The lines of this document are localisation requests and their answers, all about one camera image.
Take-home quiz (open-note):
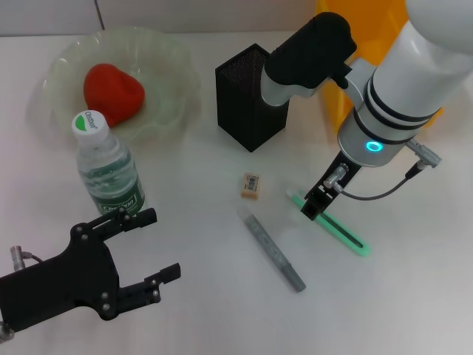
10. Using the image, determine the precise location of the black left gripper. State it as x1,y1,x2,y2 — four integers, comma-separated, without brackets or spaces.
0,207,182,330

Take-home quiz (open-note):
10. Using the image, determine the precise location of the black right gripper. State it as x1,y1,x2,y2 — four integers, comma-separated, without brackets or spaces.
300,150,361,223

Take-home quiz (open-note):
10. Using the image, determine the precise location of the clear water bottle green label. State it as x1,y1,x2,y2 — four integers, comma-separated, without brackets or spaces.
71,109,146,217

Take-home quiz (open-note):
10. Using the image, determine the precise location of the red heart-shaped object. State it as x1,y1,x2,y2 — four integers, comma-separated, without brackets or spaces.
83,63,146,129

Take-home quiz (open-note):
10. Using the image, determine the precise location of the grey marker pen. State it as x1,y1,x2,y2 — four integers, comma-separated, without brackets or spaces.
236,206,307,294

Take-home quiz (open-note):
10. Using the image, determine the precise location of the black mesh pen holder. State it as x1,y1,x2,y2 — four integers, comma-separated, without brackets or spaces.
214,43,293,153

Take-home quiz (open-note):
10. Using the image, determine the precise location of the pale green glass fruit plate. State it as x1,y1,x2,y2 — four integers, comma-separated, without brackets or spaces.
27,25,203,149

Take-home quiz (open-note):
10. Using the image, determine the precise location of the yellow plastic storage bin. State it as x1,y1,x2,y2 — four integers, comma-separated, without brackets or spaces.
315,0,444,130

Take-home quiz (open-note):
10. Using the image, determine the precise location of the grey left gripper cable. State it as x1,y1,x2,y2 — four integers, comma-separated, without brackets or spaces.
9,243,44,266

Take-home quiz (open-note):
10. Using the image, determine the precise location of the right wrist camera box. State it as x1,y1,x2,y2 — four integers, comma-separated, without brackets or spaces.
260,11,358,108

